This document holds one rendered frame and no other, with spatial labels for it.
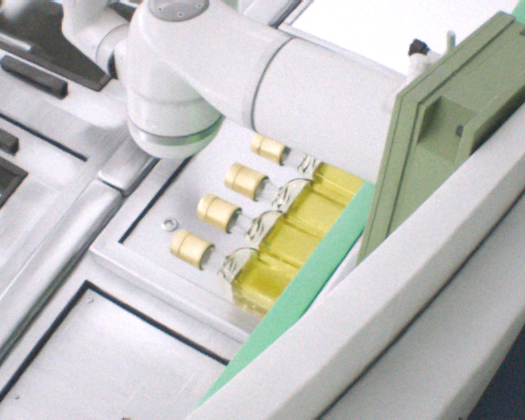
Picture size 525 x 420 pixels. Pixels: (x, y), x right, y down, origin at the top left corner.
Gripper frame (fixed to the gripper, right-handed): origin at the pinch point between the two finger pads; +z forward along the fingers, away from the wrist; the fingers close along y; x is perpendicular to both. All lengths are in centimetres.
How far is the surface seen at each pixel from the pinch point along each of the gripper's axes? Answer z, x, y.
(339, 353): 66, -38, 66
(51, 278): -2.1, -26.4, -13.2
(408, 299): 64, -30, 61
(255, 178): 13.8, -2.4, 1.2
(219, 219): 15.2, -9.4, 1.0
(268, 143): 11.1, 2.1, 1.5
